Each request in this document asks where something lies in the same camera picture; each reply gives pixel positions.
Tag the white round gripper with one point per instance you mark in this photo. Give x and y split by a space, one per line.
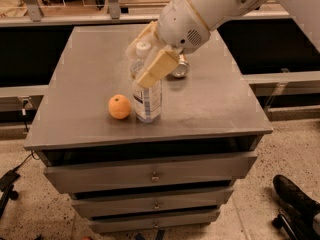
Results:
180 25

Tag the clear plastic water bottle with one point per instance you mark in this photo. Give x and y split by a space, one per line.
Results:
147 102

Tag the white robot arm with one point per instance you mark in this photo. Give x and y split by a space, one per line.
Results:
214 13

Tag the crushed aluminium can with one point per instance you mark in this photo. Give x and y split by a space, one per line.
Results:
182 69

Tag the grey metal railing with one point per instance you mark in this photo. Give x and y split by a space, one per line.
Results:
64 11

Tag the orange fruit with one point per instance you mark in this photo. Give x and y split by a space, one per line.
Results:
119 107

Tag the grey drawer cabinet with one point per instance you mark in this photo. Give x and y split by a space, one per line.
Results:
133 158

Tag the top grey drawer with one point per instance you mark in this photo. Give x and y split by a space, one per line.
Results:
150 172

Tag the grey drawer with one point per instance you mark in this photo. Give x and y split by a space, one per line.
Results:
152 202
150 172
155 221

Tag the middle grey drawer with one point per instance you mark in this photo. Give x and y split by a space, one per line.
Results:
152 202

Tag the bottom grey drawer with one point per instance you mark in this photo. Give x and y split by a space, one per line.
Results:
155 221

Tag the black shoe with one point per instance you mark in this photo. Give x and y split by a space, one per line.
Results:
290 193

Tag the black office chair base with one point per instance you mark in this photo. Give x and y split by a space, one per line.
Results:
296 229

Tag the black power adapter with cable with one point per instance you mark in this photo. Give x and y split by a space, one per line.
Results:
10 176

